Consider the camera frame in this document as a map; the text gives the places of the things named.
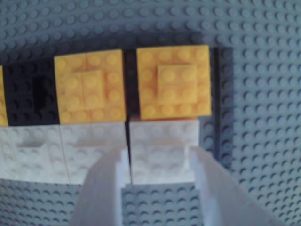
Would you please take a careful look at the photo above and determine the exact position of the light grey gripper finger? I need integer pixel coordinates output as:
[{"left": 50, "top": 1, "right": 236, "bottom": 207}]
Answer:
[
  {"left": 70, "top": 146, "right": 132, "bottom": 226},
  {"left": 189, "top": 146, "right": 283, "bottom": 226}
]

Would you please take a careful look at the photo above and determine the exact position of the white LEGO cube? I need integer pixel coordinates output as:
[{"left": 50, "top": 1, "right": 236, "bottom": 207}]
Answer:
[
  {"left": 128, "top": 118, "right": 201, "bottom": 186},
  {"left": 59, "top": 121, "right": 132, "bottom": 186},
  {"left": 0, "top": 124, "right": 71, "bottom": 184}
]

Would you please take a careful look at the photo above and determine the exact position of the yellow LEGO cube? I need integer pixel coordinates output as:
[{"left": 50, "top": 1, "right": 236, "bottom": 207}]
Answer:
[
  {"left": 135, "top": 45, "right": 212, "bottom": 120},
  {"left": 0, "top": 65, "right": 9, "bottom": 127},
  {"left": 53, "top": 48, "right": 127, "bottom": 125}
]

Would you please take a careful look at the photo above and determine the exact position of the black LEGO cube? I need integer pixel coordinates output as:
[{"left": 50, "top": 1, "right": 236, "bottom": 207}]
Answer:
[{"left": 2, "top": 59, "right": 60, "bottom": 127}]

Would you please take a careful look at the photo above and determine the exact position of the grey studded LEGO baseplate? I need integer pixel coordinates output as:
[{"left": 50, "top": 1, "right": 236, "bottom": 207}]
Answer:
[{"left": 0, "top": 0, "right": 301, "bottom": 226}]

